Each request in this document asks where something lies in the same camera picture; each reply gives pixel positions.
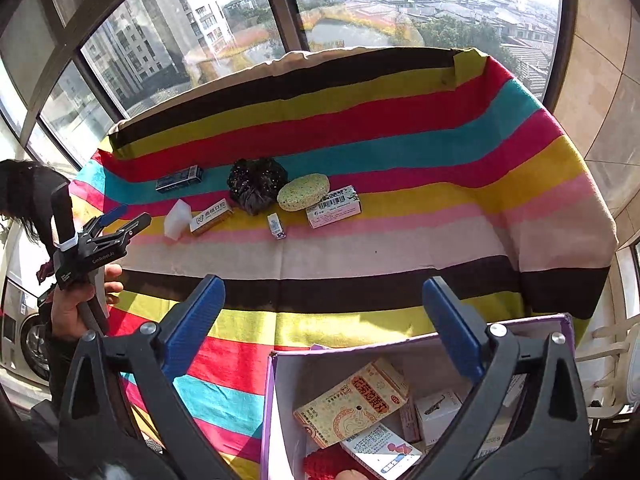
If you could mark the rainbow striped cloth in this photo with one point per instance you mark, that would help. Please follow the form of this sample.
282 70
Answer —
460 172

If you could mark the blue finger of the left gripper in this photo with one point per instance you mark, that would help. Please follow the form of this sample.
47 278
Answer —
134 226
109 217

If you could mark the white foam block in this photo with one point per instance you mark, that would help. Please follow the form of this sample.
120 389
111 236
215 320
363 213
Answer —
177 220

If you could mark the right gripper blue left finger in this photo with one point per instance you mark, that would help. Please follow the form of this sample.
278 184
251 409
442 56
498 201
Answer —
184 328

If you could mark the green speckled sponge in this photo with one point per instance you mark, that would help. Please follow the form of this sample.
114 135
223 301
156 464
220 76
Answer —
303 192

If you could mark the red fluffy plush toy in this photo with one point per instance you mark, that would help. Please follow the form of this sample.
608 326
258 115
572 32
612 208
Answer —
328 463

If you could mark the white barcode box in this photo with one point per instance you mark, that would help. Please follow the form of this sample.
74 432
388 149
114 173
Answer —
336 206

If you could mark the yellow green medicine box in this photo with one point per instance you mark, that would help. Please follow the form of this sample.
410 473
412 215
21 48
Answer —
355 404

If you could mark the white round stool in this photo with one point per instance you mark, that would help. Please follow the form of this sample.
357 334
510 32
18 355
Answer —
623 381

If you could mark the white gold dental box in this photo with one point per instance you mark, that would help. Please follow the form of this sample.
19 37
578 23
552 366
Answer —
210 217

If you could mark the black sequin scrunchie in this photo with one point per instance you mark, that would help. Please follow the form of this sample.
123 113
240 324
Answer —
254 184

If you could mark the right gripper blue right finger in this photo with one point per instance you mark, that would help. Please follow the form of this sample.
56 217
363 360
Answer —
460 328

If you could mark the dark blue box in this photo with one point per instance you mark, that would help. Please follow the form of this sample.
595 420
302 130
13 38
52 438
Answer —
179 179

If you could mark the white pink leaflet box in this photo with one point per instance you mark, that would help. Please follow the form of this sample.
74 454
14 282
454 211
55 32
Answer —
382 452

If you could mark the black handheld camera handle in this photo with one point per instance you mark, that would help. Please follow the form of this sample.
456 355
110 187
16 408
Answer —
62 209

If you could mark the purple white cardboard box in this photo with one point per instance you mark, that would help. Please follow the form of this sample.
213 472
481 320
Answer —
408 410

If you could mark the white box with black print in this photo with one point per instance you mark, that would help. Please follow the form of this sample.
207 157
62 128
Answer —
435 413

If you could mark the tiny blue white box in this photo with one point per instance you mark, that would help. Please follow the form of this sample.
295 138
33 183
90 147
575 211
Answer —
275 226

